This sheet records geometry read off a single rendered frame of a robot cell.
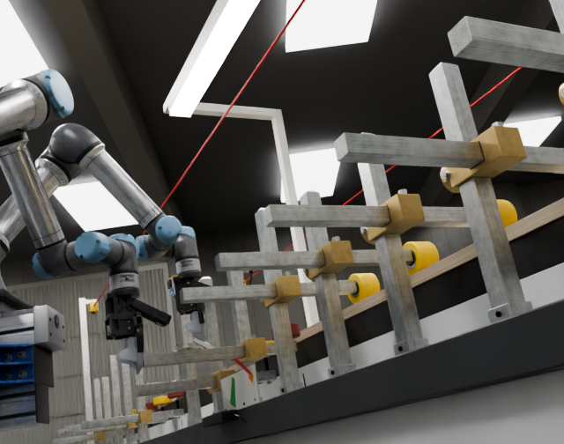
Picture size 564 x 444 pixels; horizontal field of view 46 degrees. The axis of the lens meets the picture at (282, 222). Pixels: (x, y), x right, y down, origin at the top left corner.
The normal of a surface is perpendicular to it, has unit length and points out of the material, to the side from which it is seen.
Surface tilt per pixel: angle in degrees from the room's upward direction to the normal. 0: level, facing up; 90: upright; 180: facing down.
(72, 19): 180
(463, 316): 90
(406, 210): 90
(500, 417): 90
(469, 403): 90
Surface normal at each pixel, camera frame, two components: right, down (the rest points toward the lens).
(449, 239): 0.01, -0.33
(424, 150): 0.41, -0.36
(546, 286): -0.90, 0.00
